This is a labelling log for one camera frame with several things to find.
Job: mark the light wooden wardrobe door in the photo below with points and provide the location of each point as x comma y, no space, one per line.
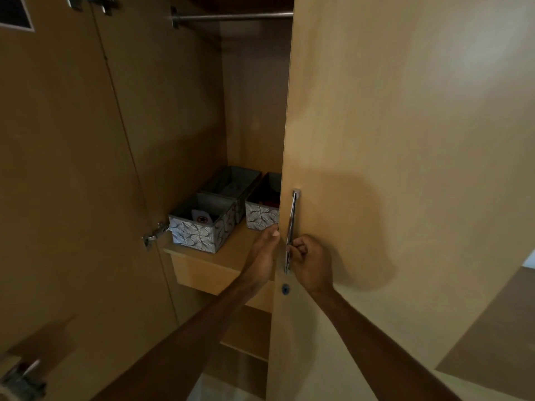
397,121

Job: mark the person's right fingers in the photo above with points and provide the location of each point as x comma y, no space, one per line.
297,252

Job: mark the grey patterned fabric storage box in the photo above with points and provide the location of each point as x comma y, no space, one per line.
232,183
261,215
200,235

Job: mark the person's right forearm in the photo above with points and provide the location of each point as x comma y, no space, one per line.
376,350

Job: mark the metal clothes rail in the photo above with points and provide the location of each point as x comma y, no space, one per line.
234,16

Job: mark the person's left hand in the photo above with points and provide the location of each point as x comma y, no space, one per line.
260,263

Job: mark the white card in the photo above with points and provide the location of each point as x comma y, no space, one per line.
202,217

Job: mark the open wooden wardrobe door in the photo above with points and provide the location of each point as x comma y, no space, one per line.
62,162

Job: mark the dark framed panel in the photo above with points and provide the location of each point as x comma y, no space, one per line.
14,10

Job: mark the person's right hand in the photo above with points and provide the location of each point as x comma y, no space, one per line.
313,267

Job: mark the person's left fingers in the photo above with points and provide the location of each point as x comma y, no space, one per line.
269,242

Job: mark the wooden wardrobe body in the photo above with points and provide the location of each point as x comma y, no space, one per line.
175,100

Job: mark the person's left forearm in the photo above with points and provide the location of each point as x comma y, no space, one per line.
184,350

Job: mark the round door keyhole lock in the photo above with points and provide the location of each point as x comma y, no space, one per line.
285,289

